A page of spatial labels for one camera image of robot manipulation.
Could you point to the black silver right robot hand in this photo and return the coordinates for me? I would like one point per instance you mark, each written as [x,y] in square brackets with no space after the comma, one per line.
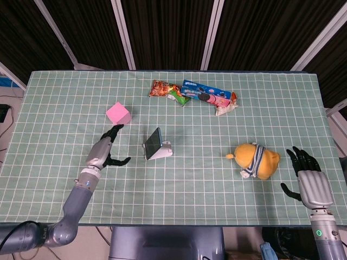
[314,187]

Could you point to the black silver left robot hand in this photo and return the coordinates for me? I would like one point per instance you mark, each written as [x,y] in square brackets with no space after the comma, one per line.
[99,153]

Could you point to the black smartphone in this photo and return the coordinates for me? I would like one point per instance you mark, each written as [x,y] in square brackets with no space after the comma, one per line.
[153,143]

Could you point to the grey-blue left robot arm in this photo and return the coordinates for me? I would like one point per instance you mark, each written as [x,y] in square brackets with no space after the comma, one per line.
[78,200]

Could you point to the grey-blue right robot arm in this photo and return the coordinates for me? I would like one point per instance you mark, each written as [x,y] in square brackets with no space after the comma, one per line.
[325,241]

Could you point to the white folding phone stand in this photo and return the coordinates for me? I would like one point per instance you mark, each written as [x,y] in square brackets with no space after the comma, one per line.
[164,153]

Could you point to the pink cube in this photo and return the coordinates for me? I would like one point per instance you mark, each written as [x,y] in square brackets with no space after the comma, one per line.
[118,113]

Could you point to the yellow plush toy striped scarf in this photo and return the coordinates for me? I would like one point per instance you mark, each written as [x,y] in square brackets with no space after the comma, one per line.
[267,165]

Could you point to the black bag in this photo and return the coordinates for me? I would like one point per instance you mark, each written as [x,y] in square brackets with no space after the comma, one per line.
[292,241]

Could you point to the blue cloth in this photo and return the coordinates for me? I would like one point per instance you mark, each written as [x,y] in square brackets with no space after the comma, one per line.
[268,252]

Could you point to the orange snack packet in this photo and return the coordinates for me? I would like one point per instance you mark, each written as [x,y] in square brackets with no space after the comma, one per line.
[161,88]

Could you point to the green snack packet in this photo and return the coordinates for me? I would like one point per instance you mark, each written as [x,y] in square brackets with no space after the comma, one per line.
[179,98]

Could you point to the green checked tablecloth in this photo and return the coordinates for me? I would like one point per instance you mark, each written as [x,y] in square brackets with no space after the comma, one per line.
[189,189]

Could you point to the black power adapter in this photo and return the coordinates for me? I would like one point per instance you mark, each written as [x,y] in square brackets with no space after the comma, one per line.
[3,112]

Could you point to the grey-blue robot torso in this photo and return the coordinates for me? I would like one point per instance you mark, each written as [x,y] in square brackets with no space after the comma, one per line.
[166,243]

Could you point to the white orange crumpled snack wrapper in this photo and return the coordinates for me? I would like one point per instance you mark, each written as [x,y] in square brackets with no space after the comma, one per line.
[226,108]

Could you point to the pink and blue cookie box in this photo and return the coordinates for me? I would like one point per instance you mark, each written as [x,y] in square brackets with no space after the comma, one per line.
[211,99]

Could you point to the aluminium frame post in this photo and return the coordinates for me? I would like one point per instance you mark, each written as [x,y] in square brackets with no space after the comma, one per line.
[212,32]
[123,32]
[12,75]
[58,35]
[337,111]
[317,35]

